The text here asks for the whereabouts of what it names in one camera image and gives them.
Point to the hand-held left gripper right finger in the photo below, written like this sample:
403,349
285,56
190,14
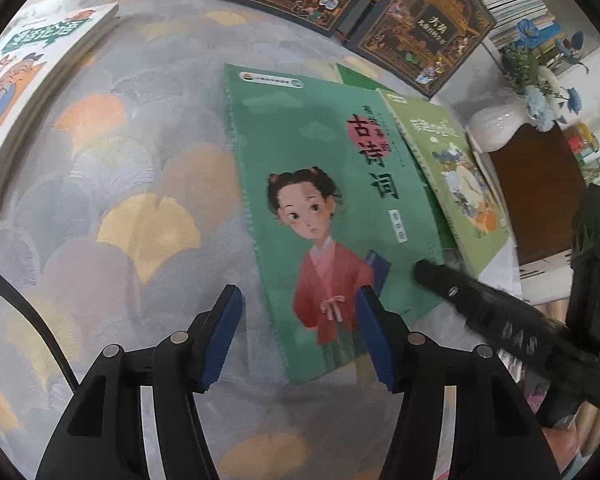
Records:
375,340

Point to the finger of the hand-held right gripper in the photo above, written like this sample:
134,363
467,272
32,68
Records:
460,295

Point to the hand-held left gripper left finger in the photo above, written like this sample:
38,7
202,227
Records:
225,340

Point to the light green illustrated book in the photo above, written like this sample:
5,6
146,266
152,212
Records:
430,150

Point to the green book with girl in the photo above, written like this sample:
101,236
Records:
290,150

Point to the stack of thin books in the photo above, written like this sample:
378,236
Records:
35,85

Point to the brown wooden cabinet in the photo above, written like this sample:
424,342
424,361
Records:
535,195

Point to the red jar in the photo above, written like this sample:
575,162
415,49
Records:
582,142

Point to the beige striped cloth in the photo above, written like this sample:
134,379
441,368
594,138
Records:
597,435

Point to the white ribbed vase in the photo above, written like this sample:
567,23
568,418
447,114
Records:
495,122

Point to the blue white artificial flowers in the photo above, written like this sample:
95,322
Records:
540,90

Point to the ginkgo patterned rug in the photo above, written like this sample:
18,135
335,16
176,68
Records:
130,160

